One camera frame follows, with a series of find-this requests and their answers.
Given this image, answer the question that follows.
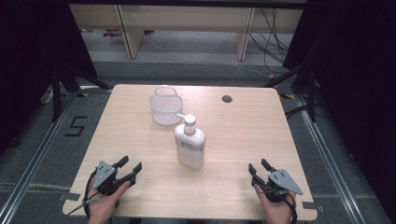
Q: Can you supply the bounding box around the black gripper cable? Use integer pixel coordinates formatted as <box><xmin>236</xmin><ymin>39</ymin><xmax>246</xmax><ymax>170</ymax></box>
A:
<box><xmin>82</xmin><ymin>168</ymin><xmax>104</xmax><ymax>219</ymax></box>
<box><xmin>262</xmin><ymin>186</ymin><xmax>298</xmax><ymax>224</ymax></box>

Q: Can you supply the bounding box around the light wooden desk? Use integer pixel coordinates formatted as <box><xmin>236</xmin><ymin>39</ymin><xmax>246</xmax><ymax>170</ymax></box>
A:
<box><xmin>68</xmin><ymin>4</ymin><xmax>304</xmax><ymax>62</ymax></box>

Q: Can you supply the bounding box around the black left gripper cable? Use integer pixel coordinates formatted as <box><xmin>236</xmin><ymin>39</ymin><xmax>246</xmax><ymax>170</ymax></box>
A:
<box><xmin>82</xmin><ymin>168</ymin><xmax>104</xmax><ymax>219</ymax></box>

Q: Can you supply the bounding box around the white pump bottle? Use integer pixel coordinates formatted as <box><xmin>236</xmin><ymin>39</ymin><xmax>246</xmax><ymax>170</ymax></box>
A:
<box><xmin>174</xmin><ymin>113</ymin><xmax>207</xmax><ymax>171</ymax></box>

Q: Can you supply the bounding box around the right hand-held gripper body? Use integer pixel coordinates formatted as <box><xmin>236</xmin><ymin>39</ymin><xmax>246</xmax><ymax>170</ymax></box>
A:
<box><xmin>257</xmin><ymin>168</ymin><xmax>304</xmax><ymax>203</ymax></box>

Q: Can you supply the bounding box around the grey cable tie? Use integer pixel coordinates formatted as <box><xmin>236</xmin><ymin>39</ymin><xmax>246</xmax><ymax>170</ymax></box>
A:
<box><xmin>66</xmin><ymin>199</ymin><xmax>101</xmax><ymax>217</ymax></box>

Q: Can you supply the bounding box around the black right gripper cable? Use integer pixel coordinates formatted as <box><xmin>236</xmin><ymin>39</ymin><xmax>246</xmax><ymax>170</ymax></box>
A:
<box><xmin>262</xmin><ymin>186</ymin><xmax>298</xmax><ymax>224</ymax></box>

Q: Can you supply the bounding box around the person's right hand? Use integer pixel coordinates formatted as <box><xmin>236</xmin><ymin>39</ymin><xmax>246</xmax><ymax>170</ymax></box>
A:
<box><xmin>254</xmin><ymin>184</ymin><xmax>297</xmax><ymax>224</ymax></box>

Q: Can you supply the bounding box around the clear plastic bowl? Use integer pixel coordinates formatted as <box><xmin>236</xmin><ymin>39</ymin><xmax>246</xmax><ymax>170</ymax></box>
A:
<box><xmin>148</xmin><ymin>86</ymin><xmax>184</xmax><ymax>127</ymax></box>

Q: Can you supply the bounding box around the dark curtain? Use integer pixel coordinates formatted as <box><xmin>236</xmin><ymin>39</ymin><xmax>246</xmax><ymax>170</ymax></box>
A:
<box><xmin>282</xmin><ymin>0</ymin><xmax>396</xmax><ymax>216</ymax></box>
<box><xmin>0</xmin><ymin>0</ymin><xmax>98</xmax><ymax>157</ymax></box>

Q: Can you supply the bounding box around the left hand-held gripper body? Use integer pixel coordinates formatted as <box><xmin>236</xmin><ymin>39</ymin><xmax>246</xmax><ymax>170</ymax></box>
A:
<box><xmin>92</xmin><ymin>161</ymin><xmax>126</xmax><ymax>197</ymax></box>

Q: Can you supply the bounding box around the aluminium floor rail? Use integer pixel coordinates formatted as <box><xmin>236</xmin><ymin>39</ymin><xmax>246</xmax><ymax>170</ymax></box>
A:
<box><xmin>294</xmin><ymin>92</ymin><xmax>368</xmax><ymax>224</ymax></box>
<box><xmin>0</xmin><ymin>91</ymin><xmax>79</xmax><ymax>224</ymax></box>

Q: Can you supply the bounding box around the bundle of black cables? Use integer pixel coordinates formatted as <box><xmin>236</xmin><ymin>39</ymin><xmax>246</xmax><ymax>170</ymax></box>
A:
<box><xmin>248</xmin><ymin>7</ymin><xmax>291</xmax><ymax>75</ymax></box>

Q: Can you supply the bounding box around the black metal stand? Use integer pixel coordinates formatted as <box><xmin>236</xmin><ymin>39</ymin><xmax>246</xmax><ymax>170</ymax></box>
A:
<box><xmin>262</xmin><ymin>60</ymin><xmax>318</xmax><ymax>123</ymax></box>
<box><xmin>50</xmin><ymin>63</ymin><xmax>114</xmax><ymax>123</ymax></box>

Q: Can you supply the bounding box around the person's left hand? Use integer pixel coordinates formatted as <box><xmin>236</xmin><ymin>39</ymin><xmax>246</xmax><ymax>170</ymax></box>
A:
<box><xmin>87</xmin><ymin>181</ymin><xmax>132</xmax><ymax>224</ymax></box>

